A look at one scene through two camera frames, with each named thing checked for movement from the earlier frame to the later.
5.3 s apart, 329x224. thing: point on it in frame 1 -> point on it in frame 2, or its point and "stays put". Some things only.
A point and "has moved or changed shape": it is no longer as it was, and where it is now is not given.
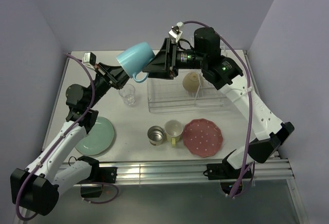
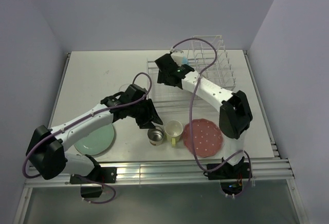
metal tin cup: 156,134 stays put
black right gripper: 160,66 -> 161,78
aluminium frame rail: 145,170 stays put
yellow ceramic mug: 173,129 stays put
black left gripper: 114,76 -> 150,114
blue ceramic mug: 135,58 has moved or changed shape
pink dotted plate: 202,137 stays put
